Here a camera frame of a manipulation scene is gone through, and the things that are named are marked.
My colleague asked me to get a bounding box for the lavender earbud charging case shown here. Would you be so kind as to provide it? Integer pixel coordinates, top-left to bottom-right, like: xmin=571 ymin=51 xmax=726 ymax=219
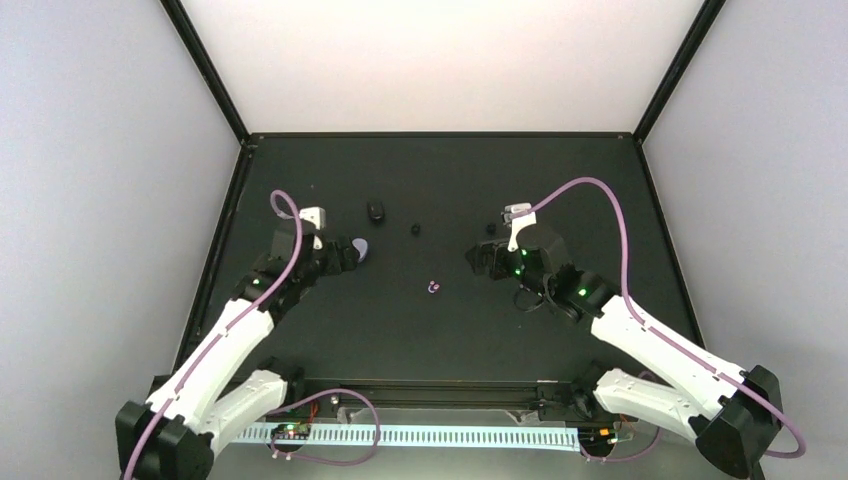
xmin=351 ymin=238 xmax=369 ymax=263

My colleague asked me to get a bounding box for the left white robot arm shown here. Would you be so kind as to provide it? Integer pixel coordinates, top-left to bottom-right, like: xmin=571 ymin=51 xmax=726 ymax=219
xmin=115 ymin=218 xmax=360 ymax=479

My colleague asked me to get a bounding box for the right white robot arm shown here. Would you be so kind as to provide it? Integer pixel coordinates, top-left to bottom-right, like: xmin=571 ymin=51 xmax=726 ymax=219
xmin=465 ymin=225 xmax=784 ymax=479

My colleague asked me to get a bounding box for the black charging case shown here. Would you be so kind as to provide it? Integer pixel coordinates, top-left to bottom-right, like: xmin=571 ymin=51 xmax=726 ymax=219
xmin=366 ymin=199 xmax=386 ymax=224

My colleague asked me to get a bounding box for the left circuit board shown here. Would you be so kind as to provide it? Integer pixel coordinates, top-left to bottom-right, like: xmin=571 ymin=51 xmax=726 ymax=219
xmin=271 ymin=423 xmax=312 ymax=442

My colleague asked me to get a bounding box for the circuit board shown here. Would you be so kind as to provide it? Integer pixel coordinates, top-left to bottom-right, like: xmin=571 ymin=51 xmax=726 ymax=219
xmin=271 ymin=423 xmax=312 ymax=442
xmin=578 ymin=428 xmax=619 ymax=446

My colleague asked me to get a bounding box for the right circuit board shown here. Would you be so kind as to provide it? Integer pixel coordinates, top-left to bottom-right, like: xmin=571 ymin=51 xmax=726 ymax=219
xmin=578 ymin=428 xmax=619 ymax=446

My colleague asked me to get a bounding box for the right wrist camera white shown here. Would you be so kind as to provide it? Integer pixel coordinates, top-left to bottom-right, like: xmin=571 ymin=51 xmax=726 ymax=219
xmin=502 ymin=203 xmax=537 ymax=252

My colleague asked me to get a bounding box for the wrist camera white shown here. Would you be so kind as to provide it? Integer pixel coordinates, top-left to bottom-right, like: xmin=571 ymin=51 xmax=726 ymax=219
xmin=502 ymin=203 xmax=537 ymax=252
xmin=299 ymin=206 xmax=327 ymax=251

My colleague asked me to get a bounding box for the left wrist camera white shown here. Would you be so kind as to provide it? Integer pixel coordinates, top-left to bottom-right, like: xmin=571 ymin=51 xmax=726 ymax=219
xmin=299 ymin=206 xmax=327 ymax=251

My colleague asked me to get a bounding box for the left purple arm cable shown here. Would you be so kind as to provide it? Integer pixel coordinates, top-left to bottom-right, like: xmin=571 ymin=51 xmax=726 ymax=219
xmin=122 ymin=190 xmax=304 ymax=480

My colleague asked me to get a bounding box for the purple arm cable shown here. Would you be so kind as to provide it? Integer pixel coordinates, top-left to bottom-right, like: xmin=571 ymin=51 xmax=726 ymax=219
xmin=526 ymin=176 xmax=807 ymax=460
xmin=122 ymin=190 xmax=304 ymax=480

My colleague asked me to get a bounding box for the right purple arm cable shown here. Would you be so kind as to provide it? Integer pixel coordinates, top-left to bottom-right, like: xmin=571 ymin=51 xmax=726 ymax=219
xmin=526 ymin=176 xmax=807 ymax=460

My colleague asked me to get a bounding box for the black aluminium front rail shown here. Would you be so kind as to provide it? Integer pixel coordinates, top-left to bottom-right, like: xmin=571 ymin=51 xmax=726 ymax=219
xmin=294 ymin=378 xmax=572 ymax=409

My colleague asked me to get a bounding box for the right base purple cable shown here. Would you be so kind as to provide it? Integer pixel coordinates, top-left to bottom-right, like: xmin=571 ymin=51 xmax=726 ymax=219
xmin=582 ymin=370 xmax=664 ymax=464

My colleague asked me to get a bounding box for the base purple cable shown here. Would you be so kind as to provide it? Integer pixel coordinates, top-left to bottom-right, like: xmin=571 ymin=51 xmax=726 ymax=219
xmin=582 ymin=370 xmax=664 ymax=464
xmin=264 ymin=388 xmax=382 ymax=467

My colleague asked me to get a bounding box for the white slotted cable duct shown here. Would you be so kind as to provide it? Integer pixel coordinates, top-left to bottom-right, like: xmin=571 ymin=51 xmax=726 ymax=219
xmin=228 ymin=423 xmax=582 ymax=453

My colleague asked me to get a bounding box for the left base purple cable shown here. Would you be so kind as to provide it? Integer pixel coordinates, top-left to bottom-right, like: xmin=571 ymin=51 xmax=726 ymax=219
xmin=264 ymin=388 xmax=382 ymax=467

